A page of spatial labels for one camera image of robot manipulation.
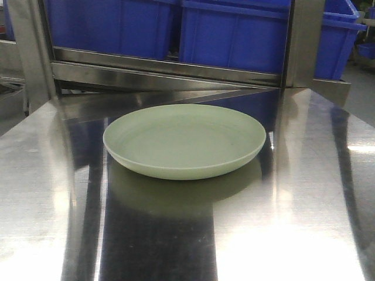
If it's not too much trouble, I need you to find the green round plate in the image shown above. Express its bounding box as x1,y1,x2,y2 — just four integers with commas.
103,104,266,180

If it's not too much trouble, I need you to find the stainless steel shelf rack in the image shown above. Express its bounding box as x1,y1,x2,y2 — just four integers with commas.
8,1,350,112

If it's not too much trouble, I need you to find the right blue plastic bin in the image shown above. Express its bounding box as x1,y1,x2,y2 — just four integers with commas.
179,1,289,74

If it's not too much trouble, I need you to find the blue plastic bin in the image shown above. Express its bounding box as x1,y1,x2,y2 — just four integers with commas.
179,1,289,74
45,1,179,59

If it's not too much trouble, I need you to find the left blue plastic bin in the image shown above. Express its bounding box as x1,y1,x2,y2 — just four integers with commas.
45,1,179,59

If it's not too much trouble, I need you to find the far right blue bin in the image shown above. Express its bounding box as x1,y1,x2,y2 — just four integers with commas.
314,0,366,80

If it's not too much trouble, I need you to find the small blue background crate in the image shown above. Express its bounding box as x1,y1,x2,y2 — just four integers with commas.
357,43,375,60

